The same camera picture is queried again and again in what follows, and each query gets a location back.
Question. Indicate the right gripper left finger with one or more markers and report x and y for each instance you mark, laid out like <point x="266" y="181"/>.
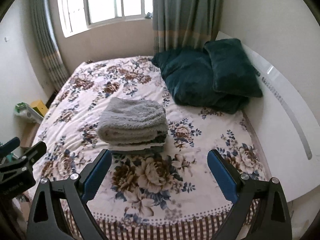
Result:
<point x="46" y="217"/>

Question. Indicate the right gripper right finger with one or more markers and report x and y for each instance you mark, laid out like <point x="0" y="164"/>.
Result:
<point x="271" y="220"/>

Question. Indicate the grey fluffy pants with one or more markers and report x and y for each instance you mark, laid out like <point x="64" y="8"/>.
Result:
<point x="125" y="120"/>

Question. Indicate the green white package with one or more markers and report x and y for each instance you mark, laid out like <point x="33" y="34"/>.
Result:
<point x="27" y="113"/>

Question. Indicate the yellow box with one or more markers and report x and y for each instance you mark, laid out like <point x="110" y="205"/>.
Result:
<point x="39" y="107"/>

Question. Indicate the white headboard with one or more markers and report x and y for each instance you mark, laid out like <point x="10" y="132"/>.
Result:
<point x="286" y="128"/>

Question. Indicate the floral bed blanket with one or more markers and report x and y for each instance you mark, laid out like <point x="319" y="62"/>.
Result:
<point x="169" y="194"/>

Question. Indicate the green striped left curtain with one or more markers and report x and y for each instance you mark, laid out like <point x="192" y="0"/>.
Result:
<point x="46" y="43"/>

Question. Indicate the green striped curtain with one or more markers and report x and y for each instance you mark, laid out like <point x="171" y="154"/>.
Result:
<point x="185" y="23"/>
<point x="46" y="43"/>

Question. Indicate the dark green folded garment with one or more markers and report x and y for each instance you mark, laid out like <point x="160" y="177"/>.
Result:
<point x="158" y="140"/>

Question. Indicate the dark green pillow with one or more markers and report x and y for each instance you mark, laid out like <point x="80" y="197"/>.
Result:
<point x="233" y="71"/>

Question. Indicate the dark green folded quilt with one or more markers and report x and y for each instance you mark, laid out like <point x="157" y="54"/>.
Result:
<point x="189" y="78"/>

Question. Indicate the green striped right curtain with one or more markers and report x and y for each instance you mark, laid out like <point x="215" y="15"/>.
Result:
<point x="185" y="23"/>

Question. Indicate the window with white frame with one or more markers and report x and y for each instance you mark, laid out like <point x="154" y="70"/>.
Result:
<point x="77" y="16"/>

